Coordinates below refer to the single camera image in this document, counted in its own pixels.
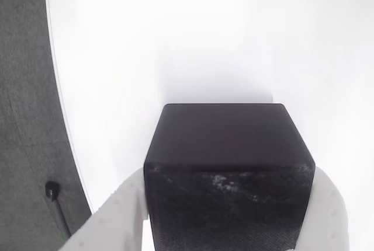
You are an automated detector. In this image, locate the black printed cube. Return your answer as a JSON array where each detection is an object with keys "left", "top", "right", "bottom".
[{"left": 143, "top": 103, "right": 316, "bottom": 251}]

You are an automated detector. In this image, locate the black cable plug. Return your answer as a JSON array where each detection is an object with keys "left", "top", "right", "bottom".
[{"left": 44, "top": 180, "right": 72, "bottom": 238}]

